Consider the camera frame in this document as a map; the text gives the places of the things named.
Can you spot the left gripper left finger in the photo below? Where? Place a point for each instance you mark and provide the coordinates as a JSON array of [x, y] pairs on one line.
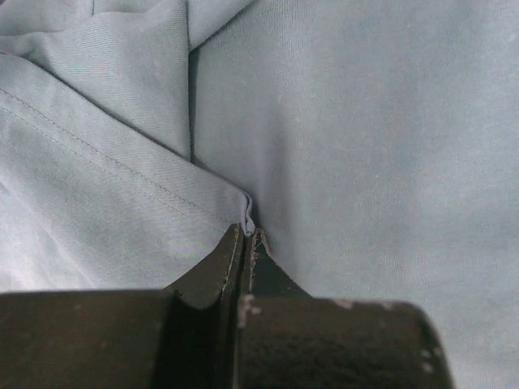
[[182, 336]]

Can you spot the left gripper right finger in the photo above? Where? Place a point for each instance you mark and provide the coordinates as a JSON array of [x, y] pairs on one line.
[[289, 339]]

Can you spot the grey-blue t-shirt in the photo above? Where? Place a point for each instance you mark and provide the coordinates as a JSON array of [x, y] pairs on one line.
[[372, 146]]

